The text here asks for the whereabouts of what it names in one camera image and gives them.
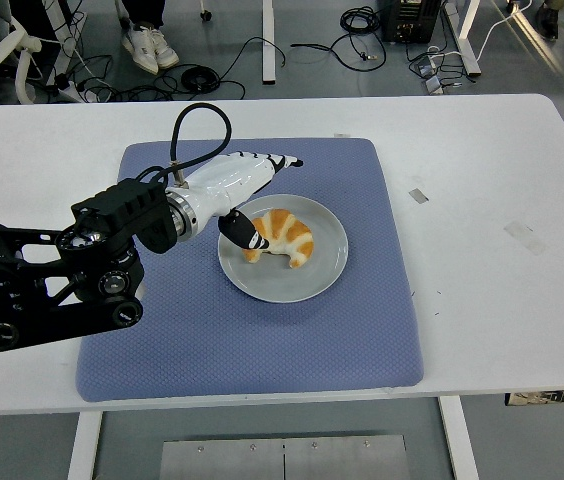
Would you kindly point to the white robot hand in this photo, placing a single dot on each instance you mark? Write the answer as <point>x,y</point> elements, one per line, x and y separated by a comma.
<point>227,177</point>

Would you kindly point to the croissant bread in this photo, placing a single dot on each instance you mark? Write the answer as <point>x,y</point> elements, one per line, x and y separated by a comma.
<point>292,232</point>

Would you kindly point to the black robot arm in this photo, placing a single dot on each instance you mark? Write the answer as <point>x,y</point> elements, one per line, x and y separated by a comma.
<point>122,210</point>

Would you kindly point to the grey round plate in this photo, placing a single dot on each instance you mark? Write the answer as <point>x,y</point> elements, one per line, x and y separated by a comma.
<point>282,282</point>

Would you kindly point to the white slim desk leg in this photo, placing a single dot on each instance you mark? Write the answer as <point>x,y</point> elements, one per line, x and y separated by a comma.
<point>268,45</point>

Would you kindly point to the person's foot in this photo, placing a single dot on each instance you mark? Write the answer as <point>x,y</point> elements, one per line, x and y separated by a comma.
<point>141,50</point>
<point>166,50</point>
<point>548,22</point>

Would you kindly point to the black caster wheel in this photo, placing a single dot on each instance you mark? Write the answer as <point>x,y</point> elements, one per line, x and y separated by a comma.
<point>206,15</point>

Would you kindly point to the blue quilted mat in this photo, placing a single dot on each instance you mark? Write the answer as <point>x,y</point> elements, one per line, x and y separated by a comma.
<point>242,350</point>

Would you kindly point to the white power strip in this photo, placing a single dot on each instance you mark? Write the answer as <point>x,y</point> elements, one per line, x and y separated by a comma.
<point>69,90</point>

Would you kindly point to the person's leg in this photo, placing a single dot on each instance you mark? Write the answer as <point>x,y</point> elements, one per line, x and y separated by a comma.
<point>144,12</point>

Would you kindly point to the small grey tape piece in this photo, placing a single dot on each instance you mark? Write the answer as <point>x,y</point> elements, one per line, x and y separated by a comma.
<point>418,195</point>

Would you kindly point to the grey power adapter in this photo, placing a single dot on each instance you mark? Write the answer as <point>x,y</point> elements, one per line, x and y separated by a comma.
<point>433,86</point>

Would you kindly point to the black power adapter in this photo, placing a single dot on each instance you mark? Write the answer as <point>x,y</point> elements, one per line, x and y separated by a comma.
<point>424,66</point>

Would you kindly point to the white office chair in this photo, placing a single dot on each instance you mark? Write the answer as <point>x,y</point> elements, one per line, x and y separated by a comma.
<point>22,75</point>

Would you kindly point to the black equipment box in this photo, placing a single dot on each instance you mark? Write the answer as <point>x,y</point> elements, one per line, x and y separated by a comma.
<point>409,20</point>

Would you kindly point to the white desk leg with foot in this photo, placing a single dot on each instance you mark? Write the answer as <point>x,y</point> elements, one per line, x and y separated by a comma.
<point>467,45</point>

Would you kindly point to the grey metal plate with screws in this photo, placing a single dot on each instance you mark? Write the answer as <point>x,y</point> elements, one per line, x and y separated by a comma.
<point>282,460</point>

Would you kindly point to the white table leg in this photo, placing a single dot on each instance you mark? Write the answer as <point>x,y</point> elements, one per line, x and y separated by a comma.
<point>459,440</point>
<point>84,445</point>

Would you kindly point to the large clear tape piece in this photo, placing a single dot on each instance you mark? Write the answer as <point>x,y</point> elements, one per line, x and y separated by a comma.
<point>526,238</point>

